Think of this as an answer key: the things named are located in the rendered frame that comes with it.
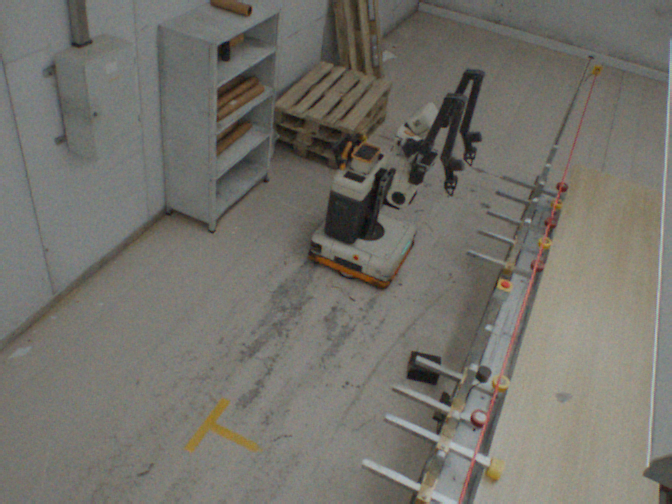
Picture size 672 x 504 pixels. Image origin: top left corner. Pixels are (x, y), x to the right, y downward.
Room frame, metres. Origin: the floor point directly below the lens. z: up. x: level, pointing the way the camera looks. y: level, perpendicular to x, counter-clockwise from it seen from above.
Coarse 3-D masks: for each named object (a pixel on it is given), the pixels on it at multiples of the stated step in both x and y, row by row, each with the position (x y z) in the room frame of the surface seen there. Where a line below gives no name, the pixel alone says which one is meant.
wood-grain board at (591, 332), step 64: (576, 192) 3.81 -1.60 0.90; (640, 192) 3.97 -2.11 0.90; (576, 256) 3.06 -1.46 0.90; (640, 256) 3.18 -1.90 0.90; (576, 320) 2.49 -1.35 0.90; (640, 320) 2.58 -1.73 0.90; (512, 384) 1.97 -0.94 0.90; (576, 384) 2.03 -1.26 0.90; (640, 384) 2.11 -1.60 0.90; (512, 448) 1.61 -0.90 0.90; (576, 448) 1.66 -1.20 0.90; (640, 448) 1.72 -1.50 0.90
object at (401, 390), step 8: (400, 392) 1.85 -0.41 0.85; (408, 392) 1.85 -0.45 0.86; (416, 400) 1.82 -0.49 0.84; (424, 400) 1.82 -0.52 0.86; (432, 400) 1.82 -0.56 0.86; (432, 408) 1.80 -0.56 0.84; (440, 408) 1.79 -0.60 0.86; (448, 408) 1.79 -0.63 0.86; (464, 416) 1.76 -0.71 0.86; (472, 424) 1.73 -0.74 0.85
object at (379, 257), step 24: (384, 216) 3.99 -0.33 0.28; (312, 240) 3.60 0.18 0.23; (336, 240) 3.59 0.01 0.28; (360, 240) 3.64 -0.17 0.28; (384, 240) 3.68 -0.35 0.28; (408, 240) 3.76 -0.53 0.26; (336, 264) 3.52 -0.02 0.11; (360, 264) 3.46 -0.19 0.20; (384, 264) 3.42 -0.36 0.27; (384, 288) 3.39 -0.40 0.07
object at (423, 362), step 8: (416, 360) 2.08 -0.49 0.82; (424, 360) 2.09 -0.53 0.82; (432, 368) 2.06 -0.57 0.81; (440, 368) 2.06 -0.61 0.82; (448, 376) 2.03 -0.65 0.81; (456, 376) 2.02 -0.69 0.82; (472, 384) 1.99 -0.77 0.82; (480, 384) 2.00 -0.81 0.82; (488, 392) 1.97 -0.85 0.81; (496, 392) 1.96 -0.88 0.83
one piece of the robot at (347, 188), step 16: (352, 144) 3.78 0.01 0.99; (384, 160) 3.94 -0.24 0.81; (336, 176) 3.62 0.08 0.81; (352, 176) 3.65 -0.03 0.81; (368, 176) 3.69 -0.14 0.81; (384, 176) 3.75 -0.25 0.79; (336, 192) 3.61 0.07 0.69; (352, 192) 3.55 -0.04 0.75; (368, 192) 3.68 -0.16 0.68; (336, 208) 3.58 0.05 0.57; (352, 208) 3.55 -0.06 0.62; (368, 208) 3.71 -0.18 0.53; (336, 224) 3.58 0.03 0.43; (352, 224) 3.54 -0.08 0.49; (368, 224) 3.65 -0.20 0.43; (352, 240) 3.54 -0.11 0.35
